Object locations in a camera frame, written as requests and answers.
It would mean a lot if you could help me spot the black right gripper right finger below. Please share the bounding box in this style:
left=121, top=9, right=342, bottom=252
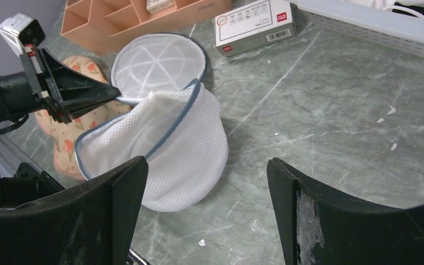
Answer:
left=267, top=158, right=424, bottom=264

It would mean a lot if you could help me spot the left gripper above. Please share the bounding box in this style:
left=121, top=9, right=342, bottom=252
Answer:
left=0, top=44, right=121, bottom=126

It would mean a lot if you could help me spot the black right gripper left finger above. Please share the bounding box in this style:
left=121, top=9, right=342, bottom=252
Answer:
left=0, top=156, right=150, bottom=265

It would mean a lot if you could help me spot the white mesh laundry bag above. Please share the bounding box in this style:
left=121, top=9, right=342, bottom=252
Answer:
left=75, top=33, right=229, bottom=212

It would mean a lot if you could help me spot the floral peach bra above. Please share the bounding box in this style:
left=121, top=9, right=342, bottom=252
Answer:
left=35, top=56, right=132, bottom=181

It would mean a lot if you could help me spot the orange plastic file organizer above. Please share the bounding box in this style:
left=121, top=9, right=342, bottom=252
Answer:
left=61, top=0, right=232, bottom=56

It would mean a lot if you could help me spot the small white staples box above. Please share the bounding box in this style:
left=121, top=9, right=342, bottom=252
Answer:
left=146, top=0, right=174, bottom=14

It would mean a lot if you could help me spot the white grey deli box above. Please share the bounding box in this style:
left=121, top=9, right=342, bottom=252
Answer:
left=214, top=0, right=297, bottom=57

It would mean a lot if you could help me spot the white plastic basket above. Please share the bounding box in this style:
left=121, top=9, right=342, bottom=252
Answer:
left=292, top=1, right=424, bottom=58

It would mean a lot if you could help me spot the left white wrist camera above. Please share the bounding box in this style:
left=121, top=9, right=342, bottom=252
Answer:
left=0, top=13, right=46, bottom=57

